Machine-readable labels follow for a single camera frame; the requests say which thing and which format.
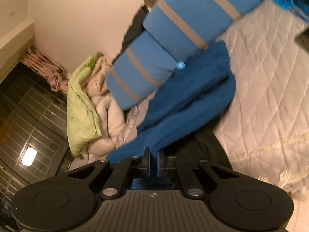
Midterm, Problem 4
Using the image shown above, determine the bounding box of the navy blue sweatshirt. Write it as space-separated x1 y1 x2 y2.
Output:
106 41 237 191

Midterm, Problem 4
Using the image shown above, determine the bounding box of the cream bundled comforter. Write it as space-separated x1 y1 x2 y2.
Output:
70 56 155 170

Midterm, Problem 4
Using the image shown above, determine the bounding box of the light green blanket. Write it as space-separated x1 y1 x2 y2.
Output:
66 52 103 158

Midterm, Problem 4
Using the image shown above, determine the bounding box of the left blue striped pillow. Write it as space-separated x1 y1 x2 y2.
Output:
105 31 177 110

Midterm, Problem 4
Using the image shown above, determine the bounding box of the blue striped pillow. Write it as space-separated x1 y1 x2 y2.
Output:
143 0 263 61
105 31 177 110

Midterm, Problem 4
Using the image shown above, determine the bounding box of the dark barred window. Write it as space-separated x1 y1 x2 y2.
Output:
1 63 73 205

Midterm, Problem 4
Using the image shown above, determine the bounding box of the beige quilted bedspread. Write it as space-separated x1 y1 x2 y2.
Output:
214 0 308 199

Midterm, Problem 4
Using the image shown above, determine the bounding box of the tied beige curtain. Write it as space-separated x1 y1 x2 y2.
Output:
20 46 68 94

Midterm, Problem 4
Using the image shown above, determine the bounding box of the black folded garment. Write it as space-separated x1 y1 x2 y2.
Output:
112 5 149 64

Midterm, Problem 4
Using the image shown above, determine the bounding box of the right blue striped pillow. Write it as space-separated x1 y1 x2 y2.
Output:
143 0 263 61

